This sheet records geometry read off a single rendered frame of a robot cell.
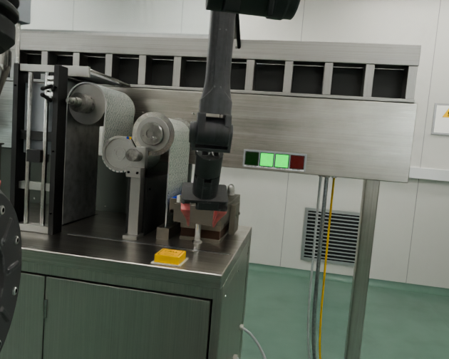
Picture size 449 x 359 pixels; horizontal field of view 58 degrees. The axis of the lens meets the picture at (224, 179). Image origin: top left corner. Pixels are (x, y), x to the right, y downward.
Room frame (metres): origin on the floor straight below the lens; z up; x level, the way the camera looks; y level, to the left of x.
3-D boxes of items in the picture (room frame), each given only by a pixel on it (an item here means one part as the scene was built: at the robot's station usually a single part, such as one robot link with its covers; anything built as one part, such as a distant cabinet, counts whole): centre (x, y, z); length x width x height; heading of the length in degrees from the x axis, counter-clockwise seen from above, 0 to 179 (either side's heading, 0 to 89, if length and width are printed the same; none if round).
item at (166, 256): (1.10, 0.13, 0.91); 0.07 x 0.07 x 0.02; 80
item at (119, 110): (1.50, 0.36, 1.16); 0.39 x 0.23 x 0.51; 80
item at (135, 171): (1.32, 0.29, 1.05); 0.06 x 0.05 x 0.31; 170
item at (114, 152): (1.50, 0.34, 1.18); 0.26 x 0.12 x 0.12; 170
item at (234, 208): (1.48, -0.05, 0.97); 0.10 x 0.03 x 0.11; 170
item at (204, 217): (1.48, 0.04, 1.00); 0.40 x 0.16 x 0.06; 170
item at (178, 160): (1.46, 0.17, 1.11); 0.23 x 0.01 x 0.18; 170
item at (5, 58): (1.59, 0.94, 1.50); 0.14 x 0.14 x 0.06
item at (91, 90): (1.53, 0.47, 1.34); 0.25 x 0.14 x 0.14; 170
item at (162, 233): (1.46, 0.17, 0.92); 0.28 x 0.04 x 0.04; 170
